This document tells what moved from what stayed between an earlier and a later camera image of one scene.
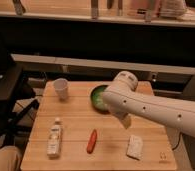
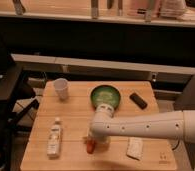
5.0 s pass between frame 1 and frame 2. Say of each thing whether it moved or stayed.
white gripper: moved
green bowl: stayed
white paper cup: stayed
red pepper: stayed
